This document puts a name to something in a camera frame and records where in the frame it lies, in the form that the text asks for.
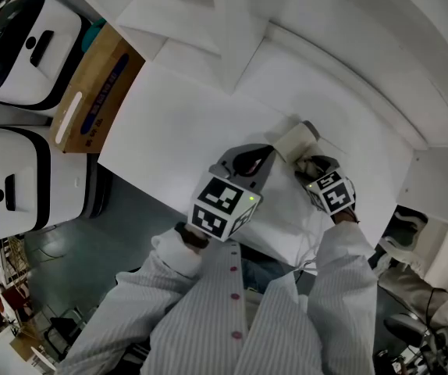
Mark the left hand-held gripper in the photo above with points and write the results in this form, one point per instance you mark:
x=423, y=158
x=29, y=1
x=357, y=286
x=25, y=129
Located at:
x=224, y=201

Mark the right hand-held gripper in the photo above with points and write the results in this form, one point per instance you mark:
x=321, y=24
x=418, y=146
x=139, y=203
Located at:
x=335, y=193

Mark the white hair dryer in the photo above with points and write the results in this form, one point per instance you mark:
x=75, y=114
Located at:
x=292, y=141

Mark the white shelf unit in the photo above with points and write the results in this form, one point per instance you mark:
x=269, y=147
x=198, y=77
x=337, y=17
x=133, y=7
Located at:
x=193, y=123

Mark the person's right forearm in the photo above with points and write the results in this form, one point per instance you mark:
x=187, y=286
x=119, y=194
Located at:
x=345, y=256

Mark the person's left forearm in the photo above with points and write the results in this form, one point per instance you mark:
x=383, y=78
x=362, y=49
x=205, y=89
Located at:
x=169, y=260

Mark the person's blue jeans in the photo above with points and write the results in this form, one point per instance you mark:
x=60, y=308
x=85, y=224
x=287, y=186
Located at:
x=261, y=273

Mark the person's striped white shirt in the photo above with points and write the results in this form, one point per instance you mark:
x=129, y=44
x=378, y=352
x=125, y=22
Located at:
x=216, y=326

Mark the black stool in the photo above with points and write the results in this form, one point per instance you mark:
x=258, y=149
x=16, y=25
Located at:
x=405, y=328

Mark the brown cardboard box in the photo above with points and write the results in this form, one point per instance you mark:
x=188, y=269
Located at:
x=95, y=88

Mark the black chair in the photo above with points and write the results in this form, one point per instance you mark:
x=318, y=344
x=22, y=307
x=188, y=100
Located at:
x=66, y=328

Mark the white and black robot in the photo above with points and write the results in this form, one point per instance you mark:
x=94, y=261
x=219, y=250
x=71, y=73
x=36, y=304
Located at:
x=17, y=178
x=33, y=53

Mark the teal object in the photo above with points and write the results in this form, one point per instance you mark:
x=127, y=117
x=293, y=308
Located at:
x=91, y=33

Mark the white wavy frame mirror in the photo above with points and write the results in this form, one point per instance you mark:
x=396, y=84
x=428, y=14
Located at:
x=403, y=225

